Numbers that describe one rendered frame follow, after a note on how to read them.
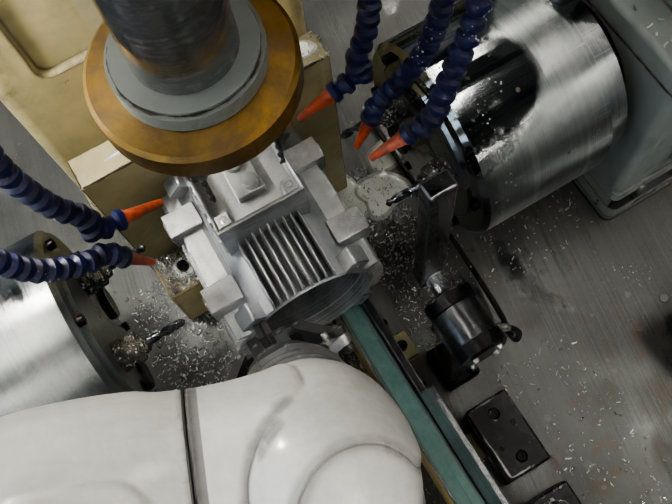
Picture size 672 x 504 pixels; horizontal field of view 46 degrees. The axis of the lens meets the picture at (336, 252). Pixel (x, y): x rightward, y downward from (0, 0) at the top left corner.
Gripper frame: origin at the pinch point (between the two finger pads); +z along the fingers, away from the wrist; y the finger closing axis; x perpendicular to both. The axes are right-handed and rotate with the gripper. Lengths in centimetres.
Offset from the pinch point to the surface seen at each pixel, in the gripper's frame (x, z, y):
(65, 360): -8.6, -0.6, 17.5
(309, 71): -21.7, 8.5, -18.3
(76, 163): -24.8, 9.2, 8.2
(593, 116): -3.2, 0.4, -41.5
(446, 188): -6.9, -13.1, -19.8
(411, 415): 19.1, 10.3, -10.0
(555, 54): -11.0, -0.3, -40.2
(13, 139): -36, 55, 19
